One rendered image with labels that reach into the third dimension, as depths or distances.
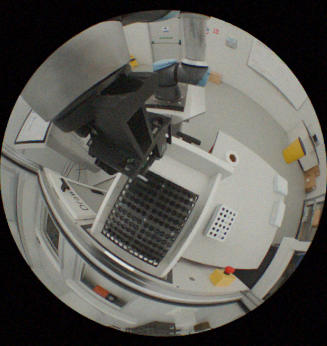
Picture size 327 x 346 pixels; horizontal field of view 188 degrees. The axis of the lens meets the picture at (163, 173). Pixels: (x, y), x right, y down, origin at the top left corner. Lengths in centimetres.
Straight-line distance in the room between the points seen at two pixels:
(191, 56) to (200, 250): 74
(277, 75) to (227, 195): 320
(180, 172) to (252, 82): 318
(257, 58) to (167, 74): 288
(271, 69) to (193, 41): 291
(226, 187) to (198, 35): 61
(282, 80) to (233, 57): 133
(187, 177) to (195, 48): 49
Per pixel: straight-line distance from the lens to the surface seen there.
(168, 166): 34
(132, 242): 29
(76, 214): 36
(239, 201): 50
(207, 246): 46
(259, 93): 341
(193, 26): 48
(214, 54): 330
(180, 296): 29
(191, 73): 50
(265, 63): 326
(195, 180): 34
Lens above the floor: 116
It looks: 74 degrees down
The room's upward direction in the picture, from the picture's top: 11 degrees counter-clockwise
